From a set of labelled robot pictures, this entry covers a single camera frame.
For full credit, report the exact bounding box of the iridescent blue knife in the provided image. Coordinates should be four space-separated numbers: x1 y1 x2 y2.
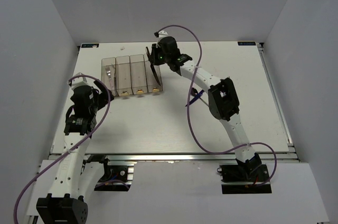
189 90 204 105

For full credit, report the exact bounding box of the black knife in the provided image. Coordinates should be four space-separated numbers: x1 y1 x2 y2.
150 62 161 86

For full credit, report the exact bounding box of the blue label sticker left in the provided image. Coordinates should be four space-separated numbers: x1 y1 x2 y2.
81 43 99 49

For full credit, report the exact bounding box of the aluminium table edge rail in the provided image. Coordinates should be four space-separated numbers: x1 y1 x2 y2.
48 152 299 162

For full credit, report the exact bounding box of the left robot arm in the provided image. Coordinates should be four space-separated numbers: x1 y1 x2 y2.
36 77 114 223

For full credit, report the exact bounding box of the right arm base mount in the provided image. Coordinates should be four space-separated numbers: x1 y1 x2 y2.
217 164 272 195

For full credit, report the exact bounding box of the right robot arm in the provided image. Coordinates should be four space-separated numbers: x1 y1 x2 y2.
146 31 261 181

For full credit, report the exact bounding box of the smoky clear container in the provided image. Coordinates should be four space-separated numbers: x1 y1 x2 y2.
116 56 132 97
130 54 147 95
144 54 163 93
101 57 118 97

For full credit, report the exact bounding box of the fork with pink handle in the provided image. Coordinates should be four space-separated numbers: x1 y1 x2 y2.
105 66 114 90

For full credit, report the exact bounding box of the blue label sticker right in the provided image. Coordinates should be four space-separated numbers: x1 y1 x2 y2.
237 41 256 46

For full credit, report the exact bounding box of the blue label sticker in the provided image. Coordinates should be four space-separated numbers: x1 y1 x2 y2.
237 41 256 46
81 43 99 49

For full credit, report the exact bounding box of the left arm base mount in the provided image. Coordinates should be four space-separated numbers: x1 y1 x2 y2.
83 155 131 192

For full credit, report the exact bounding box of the white front panel board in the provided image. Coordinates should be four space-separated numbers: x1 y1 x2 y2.
25 159 331 224

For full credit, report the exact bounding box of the black spoon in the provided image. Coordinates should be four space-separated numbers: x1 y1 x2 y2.
191 88 198 97

